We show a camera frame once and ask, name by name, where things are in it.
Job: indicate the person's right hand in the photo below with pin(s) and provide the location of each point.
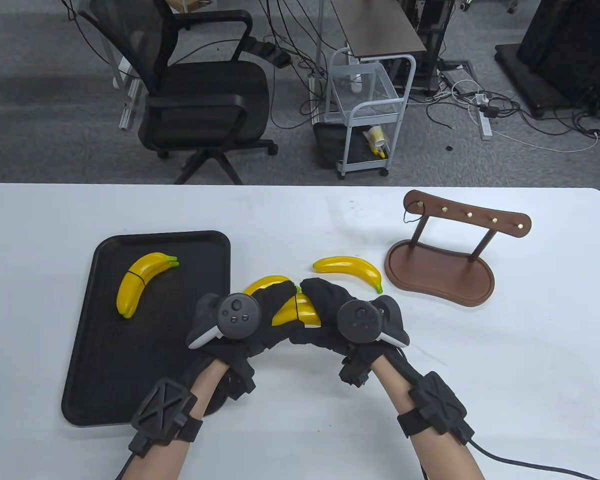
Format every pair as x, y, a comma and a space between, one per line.
327, 310

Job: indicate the person's left hand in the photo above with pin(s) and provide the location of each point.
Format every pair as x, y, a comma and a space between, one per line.
270, 335

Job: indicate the yellow plastic banana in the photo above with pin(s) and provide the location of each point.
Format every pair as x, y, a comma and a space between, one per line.
350, 267
304, 302
265, 282
135, 300
145, 262
285, 316

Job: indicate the person's left forearm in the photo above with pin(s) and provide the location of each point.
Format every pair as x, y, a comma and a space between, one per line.
160, 460

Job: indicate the black left forearm tracker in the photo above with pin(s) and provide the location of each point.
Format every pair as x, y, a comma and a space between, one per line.
162, 415

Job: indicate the person's right forearm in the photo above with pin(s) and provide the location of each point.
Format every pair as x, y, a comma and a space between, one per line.
445, 450

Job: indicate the black right forearm tracker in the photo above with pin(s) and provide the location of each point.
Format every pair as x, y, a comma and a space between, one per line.
437, 405

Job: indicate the grey right hand controller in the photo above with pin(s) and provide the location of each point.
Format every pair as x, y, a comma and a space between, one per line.
360, 320

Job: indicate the grey hand controller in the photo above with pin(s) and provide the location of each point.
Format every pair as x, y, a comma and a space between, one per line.
360, 320
237, 315

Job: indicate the grey left hand controller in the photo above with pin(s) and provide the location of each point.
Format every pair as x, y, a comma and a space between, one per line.
237, 315

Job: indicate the brown wooden hook stand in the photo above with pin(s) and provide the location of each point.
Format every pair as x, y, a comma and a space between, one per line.
440, 275

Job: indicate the black plastic tray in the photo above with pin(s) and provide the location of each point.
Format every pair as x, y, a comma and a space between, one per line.
105, 350

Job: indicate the small yellow bottle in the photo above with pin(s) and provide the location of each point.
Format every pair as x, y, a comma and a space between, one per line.
380, 151

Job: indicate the cream paper cup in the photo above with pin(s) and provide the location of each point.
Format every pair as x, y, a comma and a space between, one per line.
375, 134

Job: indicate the white power strip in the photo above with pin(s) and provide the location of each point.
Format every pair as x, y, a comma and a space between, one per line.
311, 95
485, 122

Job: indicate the black mesh office chair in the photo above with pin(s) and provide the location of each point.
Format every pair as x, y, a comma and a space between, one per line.
205, 95

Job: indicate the black power adapter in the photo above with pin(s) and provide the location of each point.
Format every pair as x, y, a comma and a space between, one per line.
281, 60

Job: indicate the grey floor socket box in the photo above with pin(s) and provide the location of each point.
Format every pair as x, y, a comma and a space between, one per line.
455, 75

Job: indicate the brown side table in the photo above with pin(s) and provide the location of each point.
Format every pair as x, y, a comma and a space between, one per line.
380, 27

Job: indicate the brown cardboard box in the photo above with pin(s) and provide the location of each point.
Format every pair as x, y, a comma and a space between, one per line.
190, 5

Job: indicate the black equipment stand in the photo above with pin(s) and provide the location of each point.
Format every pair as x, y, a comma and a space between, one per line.
565, 50

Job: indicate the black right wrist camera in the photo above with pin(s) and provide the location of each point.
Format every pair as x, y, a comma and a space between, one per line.
355, 372

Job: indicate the white aluminium frame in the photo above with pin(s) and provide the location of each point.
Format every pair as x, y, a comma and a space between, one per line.
126, 112

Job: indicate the black desk frame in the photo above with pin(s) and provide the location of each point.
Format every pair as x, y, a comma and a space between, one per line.
430, 30

